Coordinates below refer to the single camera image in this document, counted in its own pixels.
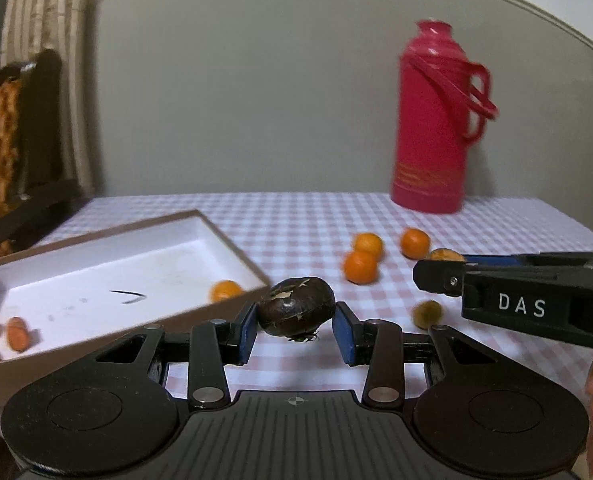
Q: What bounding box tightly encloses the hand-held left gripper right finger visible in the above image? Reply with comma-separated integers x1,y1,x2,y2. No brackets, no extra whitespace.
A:
331,301,502,408

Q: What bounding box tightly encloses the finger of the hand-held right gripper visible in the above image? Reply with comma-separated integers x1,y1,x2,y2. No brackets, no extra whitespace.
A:
413,259,466,298
461,253,593,271

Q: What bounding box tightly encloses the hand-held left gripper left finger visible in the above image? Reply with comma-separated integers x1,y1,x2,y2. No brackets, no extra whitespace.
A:
94,302,258,411

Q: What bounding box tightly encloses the tangerine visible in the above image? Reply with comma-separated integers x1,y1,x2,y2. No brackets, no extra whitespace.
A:
400,228,431,260
352,232,384,257
210,280,244,304
343,250,379,285

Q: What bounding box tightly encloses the small brown longan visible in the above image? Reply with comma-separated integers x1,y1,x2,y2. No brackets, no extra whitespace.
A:
412,301,444,330

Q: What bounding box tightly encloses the dark purple round fruit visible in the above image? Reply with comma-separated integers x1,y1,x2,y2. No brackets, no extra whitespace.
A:
256,276,337,343

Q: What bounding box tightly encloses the brown cardboard box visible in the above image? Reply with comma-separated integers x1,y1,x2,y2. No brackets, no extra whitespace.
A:
0,210,271,396

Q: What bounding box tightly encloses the pink checkered tablecloth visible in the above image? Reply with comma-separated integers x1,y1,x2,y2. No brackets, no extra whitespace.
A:
36,192,593,411

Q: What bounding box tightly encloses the red thermos flask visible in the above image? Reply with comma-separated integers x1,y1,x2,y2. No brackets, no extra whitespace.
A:
391,19,499,215

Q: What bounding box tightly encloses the beige striped curtain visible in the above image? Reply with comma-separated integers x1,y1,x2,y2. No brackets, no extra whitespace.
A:
0,0,97,196

